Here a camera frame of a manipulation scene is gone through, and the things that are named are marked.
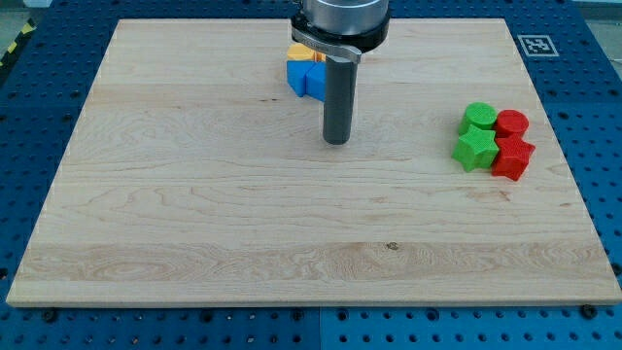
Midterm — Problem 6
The right blue block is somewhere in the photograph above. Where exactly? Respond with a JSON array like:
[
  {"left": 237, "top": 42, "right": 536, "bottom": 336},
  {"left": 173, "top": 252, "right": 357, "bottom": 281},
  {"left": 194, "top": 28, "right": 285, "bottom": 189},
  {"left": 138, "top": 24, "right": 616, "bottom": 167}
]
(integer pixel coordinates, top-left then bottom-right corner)
[{"left": 305, "top": 61, "right": 326, "bottom": 102}]

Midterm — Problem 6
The blue block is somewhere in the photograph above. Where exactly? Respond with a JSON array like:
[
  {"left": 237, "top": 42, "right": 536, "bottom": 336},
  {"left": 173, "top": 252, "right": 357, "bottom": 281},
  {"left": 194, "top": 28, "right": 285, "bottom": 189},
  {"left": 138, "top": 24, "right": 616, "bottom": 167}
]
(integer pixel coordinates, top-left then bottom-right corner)
[
  {"left": 305, "top": 61, "right": 326, "bottom": 102},
  {"left": 286, "top": 60, "right": 315, "bottom": 97}
]

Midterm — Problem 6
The red star block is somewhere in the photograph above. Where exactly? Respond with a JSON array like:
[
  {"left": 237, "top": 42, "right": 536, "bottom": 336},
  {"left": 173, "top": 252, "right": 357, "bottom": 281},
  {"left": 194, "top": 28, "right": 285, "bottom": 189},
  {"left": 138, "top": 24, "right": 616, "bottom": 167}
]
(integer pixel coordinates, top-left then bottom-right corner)
[{"left": 491, "top": 134, "right": 536, "bottom": 181}]

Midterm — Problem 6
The black yellow hazard tape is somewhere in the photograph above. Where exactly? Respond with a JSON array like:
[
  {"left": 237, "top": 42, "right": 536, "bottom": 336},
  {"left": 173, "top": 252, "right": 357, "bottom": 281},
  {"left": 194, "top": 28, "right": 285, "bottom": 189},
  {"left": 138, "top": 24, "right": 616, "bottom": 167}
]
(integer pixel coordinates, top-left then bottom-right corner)
[{"left": 1, "top": 17, "right": 37, "bottom": 69}]

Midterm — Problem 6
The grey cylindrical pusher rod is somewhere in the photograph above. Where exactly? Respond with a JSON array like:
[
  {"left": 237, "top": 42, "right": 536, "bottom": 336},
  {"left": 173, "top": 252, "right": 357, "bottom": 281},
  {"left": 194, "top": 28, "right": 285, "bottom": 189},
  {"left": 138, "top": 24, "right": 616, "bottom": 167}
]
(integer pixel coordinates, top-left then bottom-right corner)
[{"left": 322, "top": 56, "right": 358, "bottom": 145}]

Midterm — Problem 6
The red cylinder block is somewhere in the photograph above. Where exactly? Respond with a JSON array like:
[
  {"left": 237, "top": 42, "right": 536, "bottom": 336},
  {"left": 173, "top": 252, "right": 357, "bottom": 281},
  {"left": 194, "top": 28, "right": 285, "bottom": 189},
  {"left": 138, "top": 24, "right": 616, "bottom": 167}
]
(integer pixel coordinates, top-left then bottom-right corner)
[{"left": 494, "top": 109, "right": 530, "bottom": 138}]

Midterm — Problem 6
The green cylinder block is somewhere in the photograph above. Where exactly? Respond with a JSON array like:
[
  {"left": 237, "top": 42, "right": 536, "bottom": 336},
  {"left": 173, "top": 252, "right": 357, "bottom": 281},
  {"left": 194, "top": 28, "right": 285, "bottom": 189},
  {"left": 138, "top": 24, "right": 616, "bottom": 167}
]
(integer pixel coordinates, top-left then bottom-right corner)
[{"left": 458, "top": 102, "right": 498, "bottom": 135}]

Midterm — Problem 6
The left blue block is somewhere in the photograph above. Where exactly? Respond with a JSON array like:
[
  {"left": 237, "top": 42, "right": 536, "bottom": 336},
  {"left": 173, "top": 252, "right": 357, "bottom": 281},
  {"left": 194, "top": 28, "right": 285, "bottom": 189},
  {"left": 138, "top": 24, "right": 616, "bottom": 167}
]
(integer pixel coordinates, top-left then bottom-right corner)
[{"left": 286, "top": 60, "right": 315, "bottom": 97}]

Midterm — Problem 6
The green star block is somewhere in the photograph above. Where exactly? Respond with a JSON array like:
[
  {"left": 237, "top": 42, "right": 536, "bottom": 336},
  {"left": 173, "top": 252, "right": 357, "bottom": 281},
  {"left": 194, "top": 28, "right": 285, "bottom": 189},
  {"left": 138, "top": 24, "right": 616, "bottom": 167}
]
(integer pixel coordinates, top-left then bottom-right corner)
[{"left": 452, "top": 125, "right": 500, "bottom": 172}]

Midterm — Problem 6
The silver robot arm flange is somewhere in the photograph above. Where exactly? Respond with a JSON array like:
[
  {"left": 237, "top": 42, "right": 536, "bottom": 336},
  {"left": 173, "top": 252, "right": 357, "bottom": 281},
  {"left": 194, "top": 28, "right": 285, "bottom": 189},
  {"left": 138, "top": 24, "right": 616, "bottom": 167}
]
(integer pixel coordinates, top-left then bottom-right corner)
[{"left": 291, "top": 0, "right": 391, "bottom": 64}]

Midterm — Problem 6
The white fiducial marker tag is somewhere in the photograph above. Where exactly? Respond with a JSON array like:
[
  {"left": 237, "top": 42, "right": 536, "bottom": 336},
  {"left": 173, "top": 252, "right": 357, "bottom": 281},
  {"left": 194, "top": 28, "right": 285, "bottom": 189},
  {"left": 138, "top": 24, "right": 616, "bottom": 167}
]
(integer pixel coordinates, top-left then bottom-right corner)
[{"left": 517, "top": 34, "right": 559, "bottom": 57}]

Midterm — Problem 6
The light wooden board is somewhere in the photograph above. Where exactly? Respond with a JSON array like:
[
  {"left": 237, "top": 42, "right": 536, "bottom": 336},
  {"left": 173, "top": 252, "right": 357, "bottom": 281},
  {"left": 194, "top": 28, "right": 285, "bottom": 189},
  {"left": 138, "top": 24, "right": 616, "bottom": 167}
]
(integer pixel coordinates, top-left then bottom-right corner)
[{"left": 7, "top": 18, "right": 621, "bottom": 307}]

